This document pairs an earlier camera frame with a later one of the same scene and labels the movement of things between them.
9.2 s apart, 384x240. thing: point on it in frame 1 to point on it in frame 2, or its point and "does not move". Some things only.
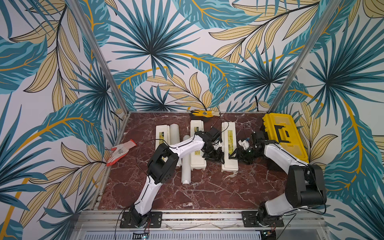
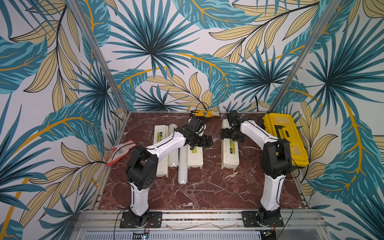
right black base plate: (253, 219) does not move
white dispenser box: (197, 160) does not move
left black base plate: (154, 220) does not move
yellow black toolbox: (283, 129) does not move
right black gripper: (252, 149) to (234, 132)
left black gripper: (218, 156) to (204, 143)
